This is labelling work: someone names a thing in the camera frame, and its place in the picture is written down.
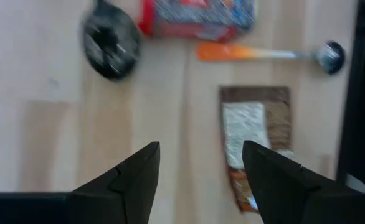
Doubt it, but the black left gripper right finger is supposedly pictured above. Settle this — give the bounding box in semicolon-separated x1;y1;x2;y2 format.
242;139;365;224

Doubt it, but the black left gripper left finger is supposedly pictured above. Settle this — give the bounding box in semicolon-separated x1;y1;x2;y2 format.
0;141;161;224

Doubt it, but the brown foil packet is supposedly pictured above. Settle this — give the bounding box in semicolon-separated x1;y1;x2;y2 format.
219;85;295;215

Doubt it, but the black spoon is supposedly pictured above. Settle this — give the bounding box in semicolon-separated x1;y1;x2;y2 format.
82;0;143;81

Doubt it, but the red-lidded spice tin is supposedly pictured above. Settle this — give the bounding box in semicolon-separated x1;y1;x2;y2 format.
138;0;255;43

